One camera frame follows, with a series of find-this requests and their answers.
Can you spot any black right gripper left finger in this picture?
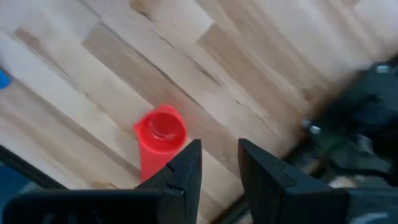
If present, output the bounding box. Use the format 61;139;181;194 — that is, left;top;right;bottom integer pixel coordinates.
1;139;203;224

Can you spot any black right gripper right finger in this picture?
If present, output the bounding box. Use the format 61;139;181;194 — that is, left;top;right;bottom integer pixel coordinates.
238;138;398;224

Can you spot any red measuring cup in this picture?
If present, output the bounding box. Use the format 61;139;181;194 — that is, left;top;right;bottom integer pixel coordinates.
132;105;188;183

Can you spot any bright blue measuring cup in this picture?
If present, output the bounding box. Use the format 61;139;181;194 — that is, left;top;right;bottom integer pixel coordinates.
0;68;12;91

